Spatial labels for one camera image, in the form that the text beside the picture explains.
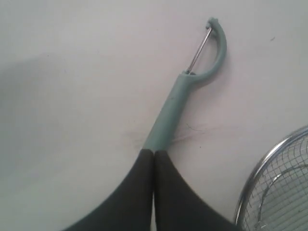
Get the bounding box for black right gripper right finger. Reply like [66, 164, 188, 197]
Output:
[154, 151, 240, 231]

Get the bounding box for teal handled vegetable peeler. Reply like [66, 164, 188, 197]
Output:
[142, 17, 227, 152]

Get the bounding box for oval wire mesh basket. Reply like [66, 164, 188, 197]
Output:
[234, 126, 308, 231]

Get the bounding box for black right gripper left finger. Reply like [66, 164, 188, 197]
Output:
[66, 149, 154, 231]

